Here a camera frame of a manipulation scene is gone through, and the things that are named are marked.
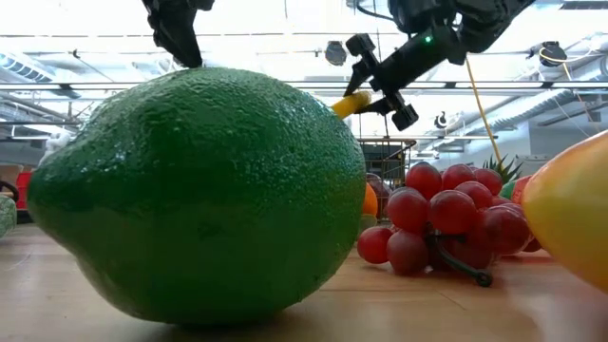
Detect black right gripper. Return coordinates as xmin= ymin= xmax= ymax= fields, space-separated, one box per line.
xmin=342 ymin=26 xmax=466 ymax=132

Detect yellow banana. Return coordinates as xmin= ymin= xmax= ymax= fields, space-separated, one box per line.
xmin=331 ymin=89 xmax=372 ymax=120

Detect dark red apple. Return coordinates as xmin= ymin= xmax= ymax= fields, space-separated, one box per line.
xmin=365 ymin=172 xmax=394 ymax=203

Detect orange tangerine bunch with stems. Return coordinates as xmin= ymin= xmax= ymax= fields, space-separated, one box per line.
xmin=358 ymin=181 xmax=380 ymax=234

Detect large green lime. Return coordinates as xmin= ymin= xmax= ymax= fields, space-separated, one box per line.
xmin=27 ymin=66 xmax=368 ymax=327

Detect orange-red mini pumpkin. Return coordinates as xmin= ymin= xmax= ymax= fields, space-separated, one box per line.
xmin=510 ymin=174 xmax=533 ymax=205

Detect red and yellow mango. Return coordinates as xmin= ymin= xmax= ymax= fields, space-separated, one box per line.
xmin=521 ymin=128 xmax=608 ymax=294

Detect long ceiling light bar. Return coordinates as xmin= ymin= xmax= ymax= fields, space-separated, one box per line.
xmin=0 ymin=80 xmax=608 ymax=92

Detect red grape bunch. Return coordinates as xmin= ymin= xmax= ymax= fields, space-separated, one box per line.
xmin=355 ymin=161 xmax=542 ymax=289

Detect green succulent plant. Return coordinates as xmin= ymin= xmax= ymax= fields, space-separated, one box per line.
xmin=482 ymin=154 xmax=523 ymax=186

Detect white humanoid figure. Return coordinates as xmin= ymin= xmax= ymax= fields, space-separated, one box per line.
xmin=37 ymin=131 xmax=72 ymax=167

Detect red plastic crate stack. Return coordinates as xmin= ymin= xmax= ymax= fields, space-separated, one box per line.
xmin=15 ymin=171 xmax=33 ymax=210

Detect metal wire basket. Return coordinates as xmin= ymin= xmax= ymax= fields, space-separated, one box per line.
xmin=358 ymin=137 xmax=418 ymax=222

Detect yellow hanging cable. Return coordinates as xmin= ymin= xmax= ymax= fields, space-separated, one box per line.
xmin=464 ymin=55 xmax=504 ymax=167

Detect silver ventilation duct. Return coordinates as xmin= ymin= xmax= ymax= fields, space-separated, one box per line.
xmin=467 ymin=87 xmax=608 ymax=139

